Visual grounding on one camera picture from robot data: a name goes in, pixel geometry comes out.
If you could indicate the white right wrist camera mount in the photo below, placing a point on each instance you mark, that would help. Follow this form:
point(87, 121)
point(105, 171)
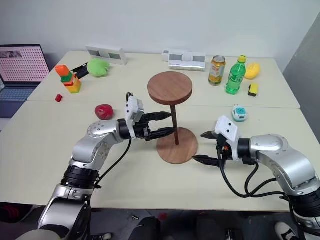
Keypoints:
point(228, 130)

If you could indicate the red object under table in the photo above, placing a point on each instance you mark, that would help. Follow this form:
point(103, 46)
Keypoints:
point(8, 212)

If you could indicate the green toy block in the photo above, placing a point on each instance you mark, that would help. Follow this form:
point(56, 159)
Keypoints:
point(67, 78)

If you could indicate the green plush toy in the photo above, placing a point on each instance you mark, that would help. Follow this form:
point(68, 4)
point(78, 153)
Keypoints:
point(98, 68)

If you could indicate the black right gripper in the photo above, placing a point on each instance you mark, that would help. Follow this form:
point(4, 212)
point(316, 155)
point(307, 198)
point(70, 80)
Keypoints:
point(222, 150)

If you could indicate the yellow plush fruit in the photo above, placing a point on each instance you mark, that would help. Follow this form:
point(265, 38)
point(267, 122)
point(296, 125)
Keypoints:
point(253, 71)

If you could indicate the yellow black sponge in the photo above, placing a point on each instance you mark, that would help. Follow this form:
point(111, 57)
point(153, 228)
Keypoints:
point(253, 90)

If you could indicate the wooden pole with round disc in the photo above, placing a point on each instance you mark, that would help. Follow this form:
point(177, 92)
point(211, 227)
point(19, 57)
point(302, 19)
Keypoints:
point(170, 86)

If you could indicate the green bottle yellow cap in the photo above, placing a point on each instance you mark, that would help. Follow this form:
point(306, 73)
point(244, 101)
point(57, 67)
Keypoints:
point(235, 78)

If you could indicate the small teal white gadget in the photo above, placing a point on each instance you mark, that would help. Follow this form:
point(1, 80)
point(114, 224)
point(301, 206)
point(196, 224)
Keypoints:
point(240, 113)

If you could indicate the small white box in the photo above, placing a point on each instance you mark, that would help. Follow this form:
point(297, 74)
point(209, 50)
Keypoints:
point(165, 55)

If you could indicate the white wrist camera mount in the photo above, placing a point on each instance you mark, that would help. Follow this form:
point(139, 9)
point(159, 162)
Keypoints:
point(228, 130)
point(131, 106)

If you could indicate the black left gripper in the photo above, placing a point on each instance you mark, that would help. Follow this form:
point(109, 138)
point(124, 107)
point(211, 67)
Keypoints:
point(142, 130)

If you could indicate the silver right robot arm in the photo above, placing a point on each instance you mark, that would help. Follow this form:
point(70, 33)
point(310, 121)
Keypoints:
point(282, 160)

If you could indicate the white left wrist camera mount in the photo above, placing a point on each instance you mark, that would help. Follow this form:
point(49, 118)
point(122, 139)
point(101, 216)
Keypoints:
point(131, 106)

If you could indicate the small red toy block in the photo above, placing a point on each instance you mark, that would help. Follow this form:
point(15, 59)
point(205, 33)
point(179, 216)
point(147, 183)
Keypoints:
point(59, 98)

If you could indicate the yellow orange toy block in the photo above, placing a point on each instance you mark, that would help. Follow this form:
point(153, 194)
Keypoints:
point(73, 86)

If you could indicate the long white box grey panels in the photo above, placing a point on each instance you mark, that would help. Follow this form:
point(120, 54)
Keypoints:
point(107, 55)

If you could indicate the round wooden base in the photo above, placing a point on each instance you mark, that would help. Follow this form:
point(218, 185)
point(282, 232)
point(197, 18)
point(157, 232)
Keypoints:
point(185, 150)

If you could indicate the yellow drink can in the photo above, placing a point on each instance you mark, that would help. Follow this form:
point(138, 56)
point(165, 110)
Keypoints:
point(217, 71)

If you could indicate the black clamp tool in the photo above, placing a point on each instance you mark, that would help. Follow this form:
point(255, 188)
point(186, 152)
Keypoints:
point(81, 71)

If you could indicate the dark rounded shape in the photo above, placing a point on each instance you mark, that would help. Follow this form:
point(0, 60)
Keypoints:
point(145, 228)

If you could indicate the red plush apple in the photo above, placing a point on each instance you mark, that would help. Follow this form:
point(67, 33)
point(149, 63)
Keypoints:
point(104, 112)

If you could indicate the white shoe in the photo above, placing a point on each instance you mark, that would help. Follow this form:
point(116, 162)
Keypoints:
point(283, 231)

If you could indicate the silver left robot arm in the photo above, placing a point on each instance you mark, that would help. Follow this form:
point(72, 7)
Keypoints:
point(100, 147)

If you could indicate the open laptop with pink screen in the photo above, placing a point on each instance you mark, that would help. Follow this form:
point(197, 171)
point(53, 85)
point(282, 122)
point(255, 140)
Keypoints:
point(22, 65)

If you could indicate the white box with round print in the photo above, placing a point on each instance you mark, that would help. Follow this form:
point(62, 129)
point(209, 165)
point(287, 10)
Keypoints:
point(187, 61)

